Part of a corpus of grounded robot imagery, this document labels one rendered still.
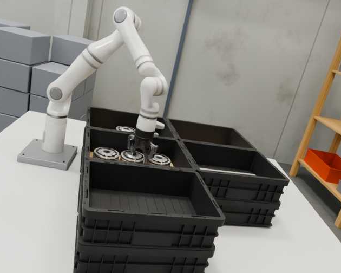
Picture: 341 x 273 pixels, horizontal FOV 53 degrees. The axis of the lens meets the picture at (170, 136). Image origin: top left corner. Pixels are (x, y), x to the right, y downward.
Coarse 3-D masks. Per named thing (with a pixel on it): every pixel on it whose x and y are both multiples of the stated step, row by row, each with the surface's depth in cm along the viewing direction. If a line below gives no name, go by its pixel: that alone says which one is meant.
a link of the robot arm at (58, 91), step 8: (80, 56) 140; (88, 56) 139; (72, 64) 142; (80, 64) 140; (88, 64) 140; (96, 64) 141; (72, 72) 141; (80, 72) 141; (88, 72) 142; (56, 80) 143; (64, 80) 142; (72, 80) 142; (80, 80) 143; (48, 88) 144; (56, 88) 143; (64, 88) 143; (72, 88) 144; (48, 96) 144; (56, 96) 144; (64, 96) 145
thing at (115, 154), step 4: (96, 148) 138; (100, 148) 140; (104, 148) 141; (108, 148) 141; (96, 152) 135; (100, 152) 135; (116, 152) 139; (100, 156) 132; (104, 156) 134; (108, 156) 134; (112, 156) 135; (116, 156) 136
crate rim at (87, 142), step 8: (88, 128) 138; (96, 128) 140; (88, 136) 134; (88, 144) 123; (88, 152) 117; (184, 152) 137; (104, 160) 114; (112, 160) 116; (176, 168) 121; (184, 168) 122; (192, 168) 124
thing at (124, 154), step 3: (126, 150) 143; (129, 150) 144; (123, 153) 140; (126, 153) 140; (138, 153) 144; (141, 153) 144; (123, 156) 137; (126, 156) 138; (141, 156) 141; (126, 159) 136; (129, 159) 135; (132, 159) 136; (138, 159) 138; (141, 159) 138
